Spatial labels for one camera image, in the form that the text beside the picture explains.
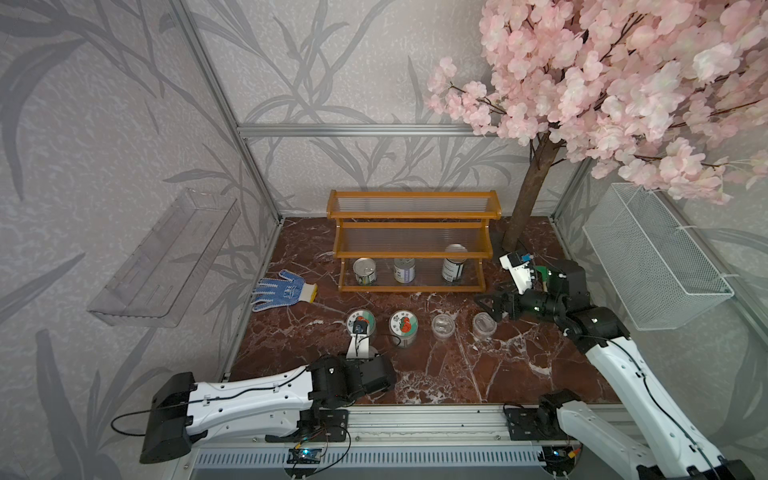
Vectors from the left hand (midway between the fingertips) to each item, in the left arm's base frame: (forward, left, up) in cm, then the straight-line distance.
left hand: (373, 364), depth 77 cm
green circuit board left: (-19, +16, -7) cm, 26 cm away
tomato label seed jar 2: (+9, -8, +1) cm, 12 cm away
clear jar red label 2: (+11, -31, 0) cm, 33 cm away
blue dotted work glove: (+25, +36, -8) cm, 44 cm away
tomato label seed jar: (+13, +4, +2) cm, 14 cm away
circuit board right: (-19, -47, -7) cm, 51 cm away
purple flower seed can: (+28, -8, +2) cm, 30 cm away
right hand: (+12, -28, +17) cm, 35 cm away
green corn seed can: (+30, +5, 0) cm, 30 cm away
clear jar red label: (+11, -19, 0) cm, 22 cm away
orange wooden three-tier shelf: (+49, -12, -8) cm, 51 cm away
